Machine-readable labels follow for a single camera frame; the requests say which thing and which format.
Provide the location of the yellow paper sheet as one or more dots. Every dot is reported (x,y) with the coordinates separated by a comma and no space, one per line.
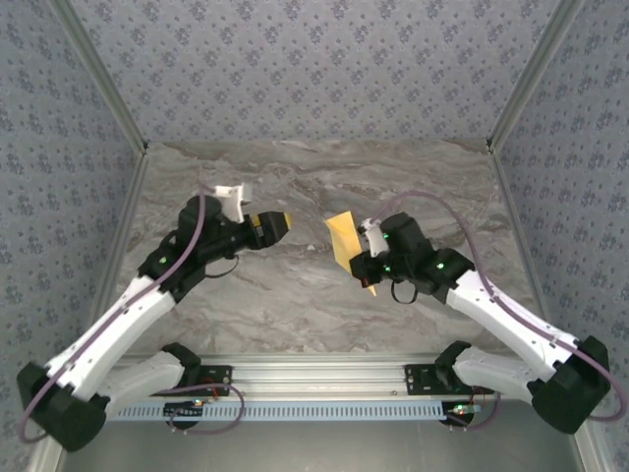
(341,231)

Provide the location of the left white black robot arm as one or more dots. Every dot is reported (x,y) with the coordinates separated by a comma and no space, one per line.
(123,335)

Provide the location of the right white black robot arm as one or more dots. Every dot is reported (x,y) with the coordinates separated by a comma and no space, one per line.
(511,328)

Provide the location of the grey metal sheet panel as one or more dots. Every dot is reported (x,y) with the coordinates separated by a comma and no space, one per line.
(314,450)

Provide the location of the black controller board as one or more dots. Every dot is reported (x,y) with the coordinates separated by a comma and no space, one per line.
(462,409)
(184,409)

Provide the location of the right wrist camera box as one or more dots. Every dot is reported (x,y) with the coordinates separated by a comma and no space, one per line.
(376,241)

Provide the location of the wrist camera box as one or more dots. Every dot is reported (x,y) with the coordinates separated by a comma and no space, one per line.
(233,196)
(376,241)

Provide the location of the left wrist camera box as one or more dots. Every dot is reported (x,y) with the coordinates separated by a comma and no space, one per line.
(233,196)

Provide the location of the aluminium side rail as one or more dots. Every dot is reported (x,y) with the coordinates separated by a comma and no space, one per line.
(511,206)
(130,206)

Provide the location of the aluminium cross rail frame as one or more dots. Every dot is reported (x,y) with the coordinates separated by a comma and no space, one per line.
(314,376)

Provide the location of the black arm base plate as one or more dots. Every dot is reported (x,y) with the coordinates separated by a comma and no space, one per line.
(417,381)
(218,372)

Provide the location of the aluminium upright post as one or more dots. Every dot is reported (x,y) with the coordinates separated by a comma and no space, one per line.
(531,74)
(104,74)

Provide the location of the aluminium lower frame bar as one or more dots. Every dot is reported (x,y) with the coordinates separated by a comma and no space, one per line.
(49,462)
(592,457)

